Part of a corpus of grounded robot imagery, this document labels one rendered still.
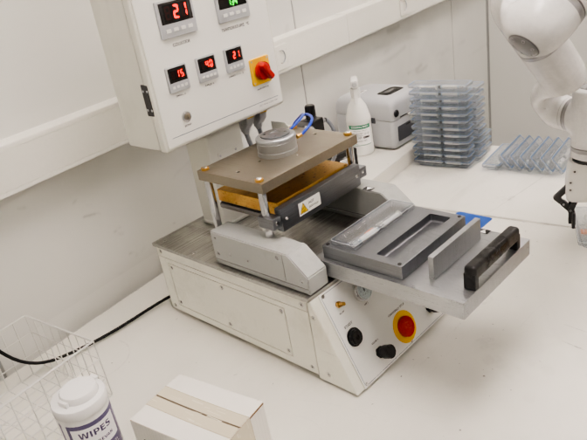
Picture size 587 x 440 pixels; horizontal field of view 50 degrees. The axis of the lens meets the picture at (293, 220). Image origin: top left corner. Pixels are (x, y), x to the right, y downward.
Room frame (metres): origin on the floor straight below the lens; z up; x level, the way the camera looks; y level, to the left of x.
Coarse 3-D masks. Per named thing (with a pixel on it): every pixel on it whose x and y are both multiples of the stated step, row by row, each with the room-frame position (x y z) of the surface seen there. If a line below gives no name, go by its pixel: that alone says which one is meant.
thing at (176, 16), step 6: (162, 6) 1.18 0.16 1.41; (168, 6) 1.19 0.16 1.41; (174, 6) 1.20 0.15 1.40; (180, 6) 1.21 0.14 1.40; (186, 6) 1.22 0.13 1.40; (168, 12) 1.19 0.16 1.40; (174, 12) 1.20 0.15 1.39; (180, 12) 1.21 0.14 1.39; (186, 12) 1.22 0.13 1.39; (168, 18) 1.19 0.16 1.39; (174, 18) 1.20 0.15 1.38; (180, 18) 1.20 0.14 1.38
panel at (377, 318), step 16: (336, 288) 0.94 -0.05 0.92; (336, 304) 0.92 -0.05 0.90; (352, 304) 0.94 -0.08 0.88; (368, 304) 0.96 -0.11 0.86; (384, 304) 0.98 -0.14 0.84; (400, 304) 0.99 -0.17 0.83; (336, 320) 0.91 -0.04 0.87; (352, 320) 0.92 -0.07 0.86; (368, 320) 0.94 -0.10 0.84; (384, 320) 0.96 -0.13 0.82; (416, 320) 0.99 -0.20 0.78; (432, 320) 1.01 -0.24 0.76; (368, 336) 0.92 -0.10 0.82; (384, 336) 0.94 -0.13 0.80; (400, 336) 0.95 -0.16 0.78; (416, 336) 0.97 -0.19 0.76; (352, 352) 0.89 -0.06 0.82; (368, 352) 0.90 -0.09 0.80; (400, 352) 0.93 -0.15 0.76; (368, 368) 0.88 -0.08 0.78; (384, 368) 0.90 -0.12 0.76; (368, 384) 0.86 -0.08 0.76
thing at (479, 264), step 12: (516, 228) 0.88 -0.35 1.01; (504, 240) 0.85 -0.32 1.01; (516, 240) 0.87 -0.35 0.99; (480, 252) 0.82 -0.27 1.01; (492, 252) 0.82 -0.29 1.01; (504, 252) 0.84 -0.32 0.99; (468, 264) 0.79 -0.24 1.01; (480, 264) 0.79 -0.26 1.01; (492, 264) 0.81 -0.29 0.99; (468, 276) 0.79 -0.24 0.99; (468, 288) 0.79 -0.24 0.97
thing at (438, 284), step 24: (456, 240) 0.88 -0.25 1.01; (480, 240) 0.93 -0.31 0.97; (528, 240) 0.90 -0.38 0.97; (336, 264) 0.93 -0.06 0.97; (432, 264) 0.83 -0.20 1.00; (456, 264) 0.87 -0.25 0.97; (504, 264) 0.84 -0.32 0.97; (384, 288) 0.86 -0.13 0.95; (408, 288) 0.82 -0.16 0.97; (432, 288) 0.81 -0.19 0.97; (456, 288) 0.80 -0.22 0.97; (480, 288) 0.79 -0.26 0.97; (456, 312) 0.76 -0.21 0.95
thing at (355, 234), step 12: (384, 204) 1.06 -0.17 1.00; (396, 204) 1.05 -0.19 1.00; (408, 204) 1.05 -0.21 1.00; (372, 216) 1.02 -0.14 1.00; (384, 216) 1.02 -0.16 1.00; (396, 216) 1.01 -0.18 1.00; (348, 228) 0.99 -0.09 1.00; (360, 228) 0.98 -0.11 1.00; (372, 228) 0.98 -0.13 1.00; (336, 240) 0.95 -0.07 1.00; (348, 240) 0.95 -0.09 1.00; (360, 240) 0.94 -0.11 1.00
